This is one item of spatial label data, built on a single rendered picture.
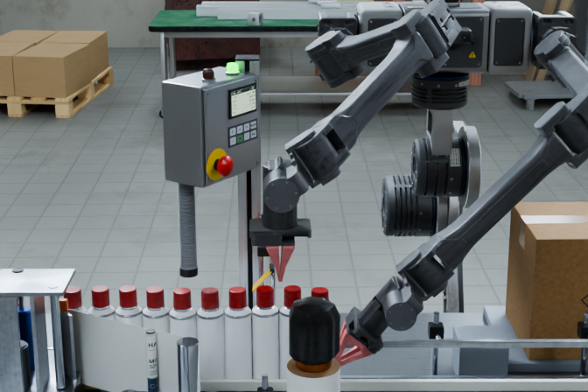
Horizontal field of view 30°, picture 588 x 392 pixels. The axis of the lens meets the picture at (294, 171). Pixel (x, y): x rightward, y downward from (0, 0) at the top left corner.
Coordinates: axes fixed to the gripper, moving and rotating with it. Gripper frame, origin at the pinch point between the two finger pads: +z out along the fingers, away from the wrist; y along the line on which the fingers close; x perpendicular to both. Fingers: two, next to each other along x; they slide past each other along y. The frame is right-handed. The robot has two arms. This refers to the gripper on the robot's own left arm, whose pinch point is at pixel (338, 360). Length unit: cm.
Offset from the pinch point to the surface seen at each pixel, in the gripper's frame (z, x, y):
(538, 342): -26.1, 29.0, -2.7
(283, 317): -1.0, -14.3, 1.4
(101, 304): 18.2, -42.6, 1.1
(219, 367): 14.4, -17.6, 2.5
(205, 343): 11.8, -22.8, 2.9
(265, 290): -3.0, -20.0, 1.0
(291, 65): 76, 51, -771
